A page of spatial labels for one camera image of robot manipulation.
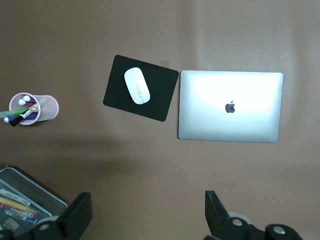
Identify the black capped white marker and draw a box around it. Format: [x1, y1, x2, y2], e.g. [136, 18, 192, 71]
[9, 112, 35, 128]

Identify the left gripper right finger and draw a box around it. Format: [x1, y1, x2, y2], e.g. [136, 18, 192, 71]
[203, 190, 265, 240]

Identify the purple marker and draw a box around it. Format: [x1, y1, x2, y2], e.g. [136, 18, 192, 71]
[3, 114, 23, 123]

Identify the black mouse pad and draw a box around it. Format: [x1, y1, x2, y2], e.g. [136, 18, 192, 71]
[102, 54, 180, 123]

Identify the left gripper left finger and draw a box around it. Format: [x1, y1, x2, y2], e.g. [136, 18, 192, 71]
[31, 191, 94, 240]

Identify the white computer mouse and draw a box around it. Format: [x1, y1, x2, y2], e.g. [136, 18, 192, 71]
[124, 67, 151, 105]

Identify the red marker with white cap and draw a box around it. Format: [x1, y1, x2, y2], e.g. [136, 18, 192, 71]
[18, 98, 36, 107]

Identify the pink mesh pen cup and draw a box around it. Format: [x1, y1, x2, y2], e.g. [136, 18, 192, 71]
[8, 92, 60, 126]

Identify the silver laptop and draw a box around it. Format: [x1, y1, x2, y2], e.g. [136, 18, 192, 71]
[177, 69, 285, 144]

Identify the white marker with blue print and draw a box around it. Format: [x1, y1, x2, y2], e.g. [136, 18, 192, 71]
[0, 202, 40, 225]

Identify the grey mesh desk tray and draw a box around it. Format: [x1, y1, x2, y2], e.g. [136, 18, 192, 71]
[0, 166, 69, 235]

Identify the green marker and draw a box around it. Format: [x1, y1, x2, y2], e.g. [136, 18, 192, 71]
[0, 107, 32, 119]

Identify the yellow marker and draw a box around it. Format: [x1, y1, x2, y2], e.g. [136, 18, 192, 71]
[0, 196, 33, 209]

